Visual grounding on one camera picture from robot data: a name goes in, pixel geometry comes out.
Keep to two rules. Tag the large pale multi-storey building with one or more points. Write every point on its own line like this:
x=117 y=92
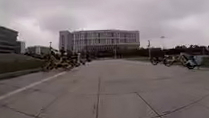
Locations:
x=98 y=40

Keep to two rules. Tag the row of parked bicycles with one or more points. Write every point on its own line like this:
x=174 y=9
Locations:
x=61 y=61

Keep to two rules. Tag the short pole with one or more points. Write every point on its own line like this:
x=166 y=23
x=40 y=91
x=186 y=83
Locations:
x=149 y=48

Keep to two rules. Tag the tall lamp pole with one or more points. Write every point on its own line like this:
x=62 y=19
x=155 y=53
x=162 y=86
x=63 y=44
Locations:
x=163 y=42

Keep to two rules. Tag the low pale building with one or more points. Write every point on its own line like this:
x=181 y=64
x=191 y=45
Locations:
x=37 y=50

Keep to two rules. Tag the group of parked bicycles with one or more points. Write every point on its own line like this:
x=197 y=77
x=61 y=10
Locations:
x=179 y=60

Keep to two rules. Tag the row of dark trees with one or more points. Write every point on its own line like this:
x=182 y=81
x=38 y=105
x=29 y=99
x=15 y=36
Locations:
x=179 y=50

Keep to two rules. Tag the dark grass bank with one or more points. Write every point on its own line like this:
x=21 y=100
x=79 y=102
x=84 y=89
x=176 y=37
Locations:
x=12 y=63

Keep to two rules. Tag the dark building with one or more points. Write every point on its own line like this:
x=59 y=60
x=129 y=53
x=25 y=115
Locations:
x=3 y=40

